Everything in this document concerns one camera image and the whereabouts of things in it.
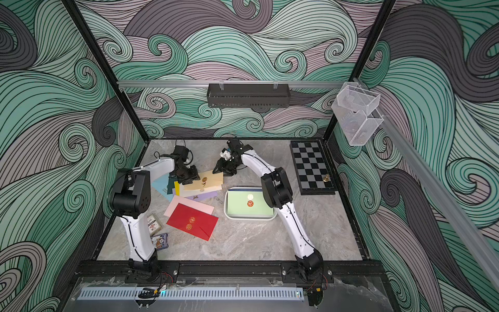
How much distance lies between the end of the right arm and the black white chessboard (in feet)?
1.10

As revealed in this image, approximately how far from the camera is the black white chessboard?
0.97m

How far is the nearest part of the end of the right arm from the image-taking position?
32.8 inches
